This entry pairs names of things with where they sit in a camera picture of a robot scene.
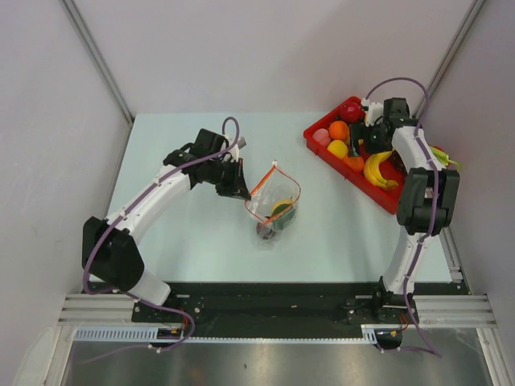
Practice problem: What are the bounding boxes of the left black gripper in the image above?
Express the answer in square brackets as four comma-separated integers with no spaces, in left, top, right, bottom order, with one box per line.
[206,158,251,201]

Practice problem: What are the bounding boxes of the yellow lemon fruit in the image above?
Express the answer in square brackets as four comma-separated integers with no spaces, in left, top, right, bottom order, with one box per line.
[327,140,348,159]

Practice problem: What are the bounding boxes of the orange fruit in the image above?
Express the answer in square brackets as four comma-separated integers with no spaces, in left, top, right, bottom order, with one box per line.
[342,156,365,173]
[328,121,349,142]

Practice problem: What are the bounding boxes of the pink peach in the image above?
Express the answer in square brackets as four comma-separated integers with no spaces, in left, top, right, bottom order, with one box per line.
[313,129,332,147]

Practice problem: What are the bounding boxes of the clear orange-zip plastic bag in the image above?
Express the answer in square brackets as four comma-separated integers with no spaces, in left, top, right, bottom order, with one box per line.
[245,160,302,249]

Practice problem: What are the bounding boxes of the pale yellow pear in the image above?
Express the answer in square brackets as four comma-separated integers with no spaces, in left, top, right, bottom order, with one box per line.
[271,199,294,216]

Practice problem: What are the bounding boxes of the green lime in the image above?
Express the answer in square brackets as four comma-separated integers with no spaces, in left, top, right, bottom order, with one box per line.
[271,206,296,232]

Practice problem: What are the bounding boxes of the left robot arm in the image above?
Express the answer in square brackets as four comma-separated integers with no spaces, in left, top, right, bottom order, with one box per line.
[81,129,250,322]

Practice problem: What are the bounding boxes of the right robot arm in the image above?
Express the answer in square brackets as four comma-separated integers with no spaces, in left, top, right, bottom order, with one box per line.
[348,98,459,322]

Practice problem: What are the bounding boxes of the red plastic tray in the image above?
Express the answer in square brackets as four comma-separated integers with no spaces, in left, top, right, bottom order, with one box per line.
[303,96,406,215]

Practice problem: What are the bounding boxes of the red apple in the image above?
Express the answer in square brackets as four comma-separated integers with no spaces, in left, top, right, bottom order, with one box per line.
[339,101,362,124]

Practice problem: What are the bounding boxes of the lower banana bunch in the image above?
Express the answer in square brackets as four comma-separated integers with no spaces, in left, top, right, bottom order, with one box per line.
[363,150,398,191]

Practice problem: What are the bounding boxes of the dark grapes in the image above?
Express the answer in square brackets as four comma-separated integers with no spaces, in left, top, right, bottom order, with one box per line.
[389,150,407,175]

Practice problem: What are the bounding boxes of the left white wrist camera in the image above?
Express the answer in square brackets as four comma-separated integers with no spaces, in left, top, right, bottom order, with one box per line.
[229,137,246,160]

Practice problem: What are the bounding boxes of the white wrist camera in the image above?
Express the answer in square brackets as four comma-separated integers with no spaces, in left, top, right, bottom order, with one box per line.
[229,137,246,160]
[360,98,384,126]

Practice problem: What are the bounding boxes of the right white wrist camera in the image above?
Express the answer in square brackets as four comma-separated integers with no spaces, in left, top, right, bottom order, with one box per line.
[360,98,384,126]

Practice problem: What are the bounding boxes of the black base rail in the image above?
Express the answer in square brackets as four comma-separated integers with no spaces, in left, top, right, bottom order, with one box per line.
[82,281,470,339]

